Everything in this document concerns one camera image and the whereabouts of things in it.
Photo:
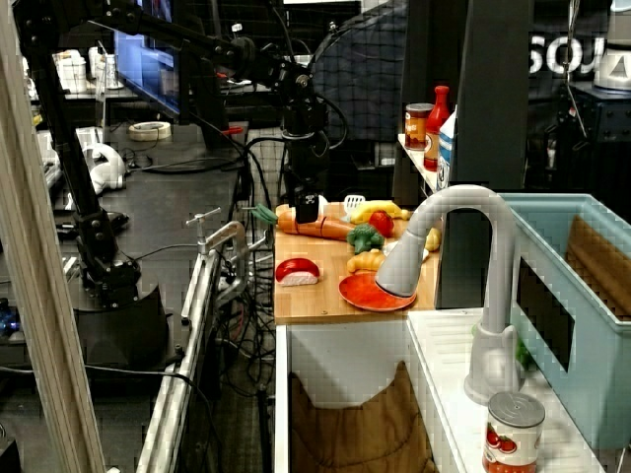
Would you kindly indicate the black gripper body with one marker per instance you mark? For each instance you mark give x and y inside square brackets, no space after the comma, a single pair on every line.
[308,162]

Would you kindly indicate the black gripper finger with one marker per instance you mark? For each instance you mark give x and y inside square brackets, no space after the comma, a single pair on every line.
[308,209]

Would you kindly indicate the orange plastic plate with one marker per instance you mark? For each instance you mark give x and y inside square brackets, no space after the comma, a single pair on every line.
[360,294]

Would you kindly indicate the white toy sink unit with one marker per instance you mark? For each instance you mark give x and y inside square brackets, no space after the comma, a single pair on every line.
[443,355]

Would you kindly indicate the black toy kitchen shelf unit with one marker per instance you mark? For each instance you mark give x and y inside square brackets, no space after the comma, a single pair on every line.
[493,98]

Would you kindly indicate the red ketchup bottle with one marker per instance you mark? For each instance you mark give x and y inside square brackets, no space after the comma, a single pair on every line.
[434,128]

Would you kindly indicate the clear plastic bottle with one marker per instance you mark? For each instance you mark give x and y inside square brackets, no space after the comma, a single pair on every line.
[112,71]

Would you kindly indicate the green toy vegetable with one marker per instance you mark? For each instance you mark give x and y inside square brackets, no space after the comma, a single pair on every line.
[523,354]

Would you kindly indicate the white plastic device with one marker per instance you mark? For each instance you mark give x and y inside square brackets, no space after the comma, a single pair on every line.
[111,165]

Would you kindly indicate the green toy broccoli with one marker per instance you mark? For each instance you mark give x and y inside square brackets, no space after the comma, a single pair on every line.
[365,239]

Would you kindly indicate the dark plaid fabric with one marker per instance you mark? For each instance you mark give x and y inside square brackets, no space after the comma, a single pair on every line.
[360,74]

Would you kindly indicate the white toy egg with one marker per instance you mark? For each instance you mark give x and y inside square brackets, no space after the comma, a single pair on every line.
[323,205]

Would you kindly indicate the blue milk carton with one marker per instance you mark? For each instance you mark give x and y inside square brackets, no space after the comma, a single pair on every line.
[446,153]

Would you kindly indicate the light wooden beam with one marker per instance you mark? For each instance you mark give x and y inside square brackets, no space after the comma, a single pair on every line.
[34,256]

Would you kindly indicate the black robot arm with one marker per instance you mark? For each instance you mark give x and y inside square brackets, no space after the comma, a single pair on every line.
[65,148]

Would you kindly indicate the black drawer cabinet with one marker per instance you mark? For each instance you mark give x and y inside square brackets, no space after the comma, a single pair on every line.
[601,133]

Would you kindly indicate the tomato can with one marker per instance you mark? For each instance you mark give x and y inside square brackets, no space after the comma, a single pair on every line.
[512,433]

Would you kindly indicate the red toy strawberry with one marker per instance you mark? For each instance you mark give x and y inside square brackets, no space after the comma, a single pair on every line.
[382,222]

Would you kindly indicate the metal c-clamp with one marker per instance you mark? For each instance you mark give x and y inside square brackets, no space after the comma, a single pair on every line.
[231,241]

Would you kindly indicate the computer monitor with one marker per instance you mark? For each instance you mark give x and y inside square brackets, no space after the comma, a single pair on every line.
[143,69]

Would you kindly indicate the white tape roll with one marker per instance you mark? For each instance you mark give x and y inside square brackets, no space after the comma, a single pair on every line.
[149,131]

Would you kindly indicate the light blue plastic bin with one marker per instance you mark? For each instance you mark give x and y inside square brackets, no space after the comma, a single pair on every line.
[591,374]

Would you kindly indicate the brown beans can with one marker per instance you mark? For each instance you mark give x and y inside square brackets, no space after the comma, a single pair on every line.
[418,127]

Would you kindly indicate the yellow toy potato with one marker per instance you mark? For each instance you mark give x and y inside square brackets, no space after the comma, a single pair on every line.
[433,240]

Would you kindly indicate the aluminium extrusion rail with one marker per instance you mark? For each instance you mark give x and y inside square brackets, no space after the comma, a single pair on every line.
[172,389]

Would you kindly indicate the white container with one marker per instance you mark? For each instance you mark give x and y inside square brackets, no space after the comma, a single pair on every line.
[74,71]

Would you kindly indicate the grey toy faucet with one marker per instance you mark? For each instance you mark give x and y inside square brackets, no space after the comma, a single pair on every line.
[499,276]

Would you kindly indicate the orange toy carrot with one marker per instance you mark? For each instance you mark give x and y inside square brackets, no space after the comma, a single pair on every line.
[335,229]

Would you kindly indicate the brown cloth with ribbed texture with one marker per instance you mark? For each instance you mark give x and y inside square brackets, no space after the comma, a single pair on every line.
[596,271]

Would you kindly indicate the yellow toy banana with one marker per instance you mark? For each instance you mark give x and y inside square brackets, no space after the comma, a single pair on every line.
[374,207]

